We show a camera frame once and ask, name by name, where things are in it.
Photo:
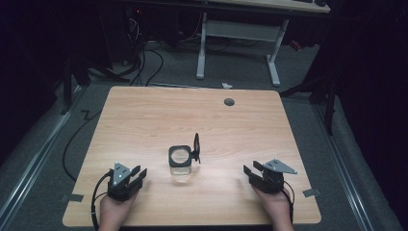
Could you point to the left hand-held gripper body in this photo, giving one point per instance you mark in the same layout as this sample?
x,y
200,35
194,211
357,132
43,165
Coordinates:
x,y
119,189

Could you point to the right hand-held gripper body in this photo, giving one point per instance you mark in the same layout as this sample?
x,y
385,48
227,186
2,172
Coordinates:
x,y
272,181

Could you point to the clear jar with black lid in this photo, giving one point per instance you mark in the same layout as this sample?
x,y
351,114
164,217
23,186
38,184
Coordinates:
x,y
179,160

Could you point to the person's left hand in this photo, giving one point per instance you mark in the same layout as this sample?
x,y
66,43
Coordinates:
x,y
116,209

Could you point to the person's right hand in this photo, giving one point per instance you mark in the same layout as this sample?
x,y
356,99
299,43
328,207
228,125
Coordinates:
x,y
274,205

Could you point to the grey tape strip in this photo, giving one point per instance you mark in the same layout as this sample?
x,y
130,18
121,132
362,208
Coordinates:
x,y
74,198
311,192

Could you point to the crumpled white paper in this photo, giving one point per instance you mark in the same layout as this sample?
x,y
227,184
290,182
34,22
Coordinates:
x,y
226,85

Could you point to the black stand leg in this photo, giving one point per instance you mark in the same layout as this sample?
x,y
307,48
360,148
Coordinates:
x,y
329,109
67,89

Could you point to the small red object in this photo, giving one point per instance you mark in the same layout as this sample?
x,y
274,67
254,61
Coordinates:
x,y
295,45

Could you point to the desk with white legs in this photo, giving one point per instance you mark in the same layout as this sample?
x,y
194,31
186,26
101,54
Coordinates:
x,y
243,31

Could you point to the metal floor rail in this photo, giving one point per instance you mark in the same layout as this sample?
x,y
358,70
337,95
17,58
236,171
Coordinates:
x,y
35,160
344,173

